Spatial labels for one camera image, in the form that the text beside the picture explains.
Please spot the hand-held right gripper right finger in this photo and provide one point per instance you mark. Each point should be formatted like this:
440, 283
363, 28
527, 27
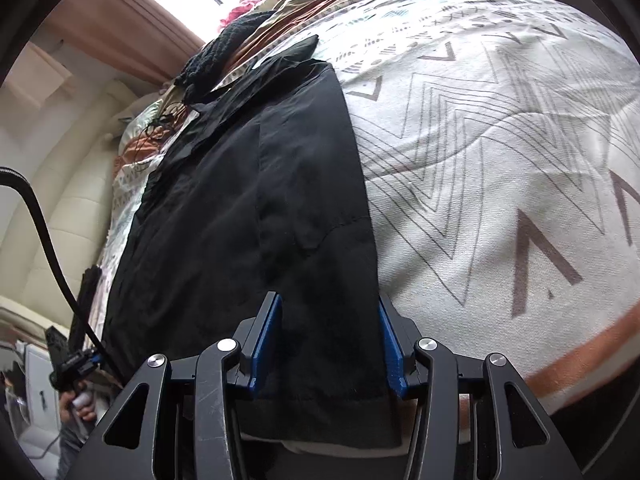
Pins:
392, 350

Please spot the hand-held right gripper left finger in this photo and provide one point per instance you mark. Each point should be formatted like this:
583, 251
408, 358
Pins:
267, 345

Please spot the black jacket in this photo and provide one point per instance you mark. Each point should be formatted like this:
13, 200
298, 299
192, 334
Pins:
240, 200

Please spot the folded black clothes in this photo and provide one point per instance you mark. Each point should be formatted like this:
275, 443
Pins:
89, 300

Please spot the red clothes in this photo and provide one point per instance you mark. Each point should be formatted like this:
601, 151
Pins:
240, 7

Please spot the person's left hand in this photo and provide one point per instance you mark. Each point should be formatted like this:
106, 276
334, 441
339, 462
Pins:
75, 412

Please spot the white dresser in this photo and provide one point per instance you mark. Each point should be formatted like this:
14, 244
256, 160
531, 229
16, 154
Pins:
37, 385

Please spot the cream padded headboard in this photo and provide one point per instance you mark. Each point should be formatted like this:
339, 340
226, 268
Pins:
55, 200

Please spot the bed with patterned cover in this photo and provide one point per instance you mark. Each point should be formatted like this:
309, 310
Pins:
475, 135

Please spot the pale green pillow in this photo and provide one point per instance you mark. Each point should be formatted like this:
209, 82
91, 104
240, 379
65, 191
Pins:
135, 125

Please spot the cream hanging cloth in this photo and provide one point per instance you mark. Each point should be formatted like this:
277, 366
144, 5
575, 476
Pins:
45, 70

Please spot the dark knitted sweater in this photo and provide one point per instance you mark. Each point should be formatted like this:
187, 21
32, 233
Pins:
220, 50

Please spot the pink curtain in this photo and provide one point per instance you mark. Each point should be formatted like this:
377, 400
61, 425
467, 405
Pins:
130, 20

